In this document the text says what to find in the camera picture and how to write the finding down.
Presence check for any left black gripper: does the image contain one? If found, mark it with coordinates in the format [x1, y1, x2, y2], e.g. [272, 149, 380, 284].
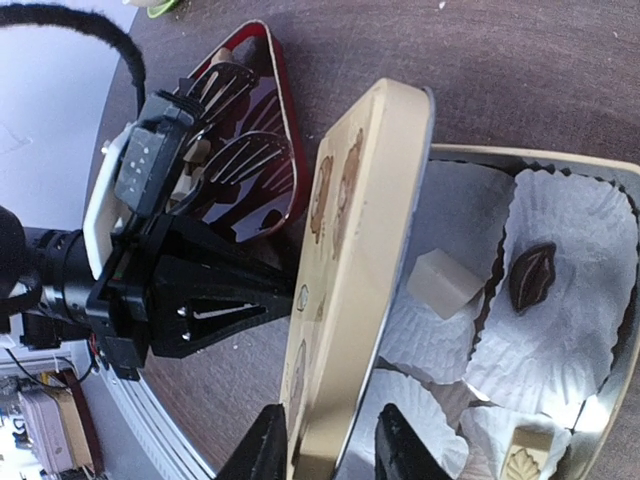
[86, 215, 295, 380]

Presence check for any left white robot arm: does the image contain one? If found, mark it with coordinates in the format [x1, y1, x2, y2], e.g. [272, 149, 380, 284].
[1, 209, 295, 381]

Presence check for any white paper cup liner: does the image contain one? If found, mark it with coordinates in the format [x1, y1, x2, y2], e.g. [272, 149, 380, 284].
[464, 170, 638, 415]
[460, 406, 572, 479]
[380, 248, 495, 384]
[336, 369, 469, 479]

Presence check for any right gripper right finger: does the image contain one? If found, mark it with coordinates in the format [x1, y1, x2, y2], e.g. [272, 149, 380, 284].
[374, 403, 450, 480]

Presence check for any beige chocolate piece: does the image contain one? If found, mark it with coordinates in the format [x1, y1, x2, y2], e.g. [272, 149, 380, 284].
[407, 249, 484, 320]

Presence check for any dark red chocolate tray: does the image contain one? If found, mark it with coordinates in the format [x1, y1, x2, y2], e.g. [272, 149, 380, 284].
[167, 20, 310, 243]

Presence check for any cream chocolate piece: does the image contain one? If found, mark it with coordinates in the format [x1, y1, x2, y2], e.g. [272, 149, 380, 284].
[499, 426, 554, 480]

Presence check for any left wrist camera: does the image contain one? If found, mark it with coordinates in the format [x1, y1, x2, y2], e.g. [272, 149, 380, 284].
[82, 89, 204, 279]

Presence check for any bear print tin lid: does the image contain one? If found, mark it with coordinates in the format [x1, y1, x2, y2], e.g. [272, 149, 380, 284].
[280, 78, 435, 479]

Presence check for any beige tin box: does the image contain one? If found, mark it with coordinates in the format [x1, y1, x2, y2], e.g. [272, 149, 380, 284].
[337, 144, 639, 479]

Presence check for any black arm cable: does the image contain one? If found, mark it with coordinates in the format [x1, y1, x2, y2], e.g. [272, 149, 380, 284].
[0, 8, 147, 116]

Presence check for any front aluminium rail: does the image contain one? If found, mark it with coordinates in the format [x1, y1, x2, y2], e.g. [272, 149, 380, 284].
[82, 368, 216, 480]

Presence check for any green saucer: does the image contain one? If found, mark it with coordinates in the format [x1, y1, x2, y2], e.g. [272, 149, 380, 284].
[146, 0, 180, 19]

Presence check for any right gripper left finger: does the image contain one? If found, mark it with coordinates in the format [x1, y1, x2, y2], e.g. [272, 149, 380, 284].
[216, 404, 288, 480]

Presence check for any dark shell chocolate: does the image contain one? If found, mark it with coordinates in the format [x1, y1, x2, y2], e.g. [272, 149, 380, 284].
[508, 242, 557, 314]

